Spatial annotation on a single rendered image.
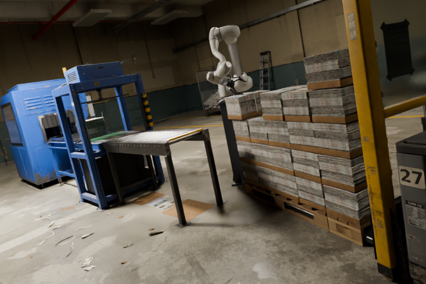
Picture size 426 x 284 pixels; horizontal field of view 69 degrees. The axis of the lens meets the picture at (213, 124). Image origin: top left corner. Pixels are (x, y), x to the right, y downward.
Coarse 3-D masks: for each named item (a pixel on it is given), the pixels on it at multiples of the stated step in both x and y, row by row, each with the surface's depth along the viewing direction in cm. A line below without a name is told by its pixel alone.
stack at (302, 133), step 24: (240, 120) 307; (264, 120) 271; (240, 144) 319; (312, 144) 224; (264, 168) 288; (288, 168) 256; (312, 168) 229; (264, 192) 299; (288, 192) 264; (312, 192) 236
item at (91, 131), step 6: (90, 120) 438; (96, 120) 444; (102, 120) 450; (90, 126) 438; (96, 126) 444; (102, 126) 450; (90, 132) 438; (96, 132) 444; (102, 132) 450; (90, 138) 437
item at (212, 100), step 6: (198, 84) 1135; (210, 90) 1094; (210, 96) 1100; (216, 96) 1093; (204, 102) 1133; (210, 102) 1124; (216, 102) 1106; (204, 108) 1143; (210, 108) 1118; (216, 108) 1122
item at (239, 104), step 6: (234, 96) 309; (240, 96) 297; (246, 96) 299; (228, 102) 314; (234, 102) 304; (240, 102) 297; (246, 102) 299; (252, 102) 302; (228, 108) 319; (234, 108) 308; (240, 108) 297; (246, 108) 300; (252, 108) 303; (228, 114) 322; (234, 114) 310; (240, 114) 299
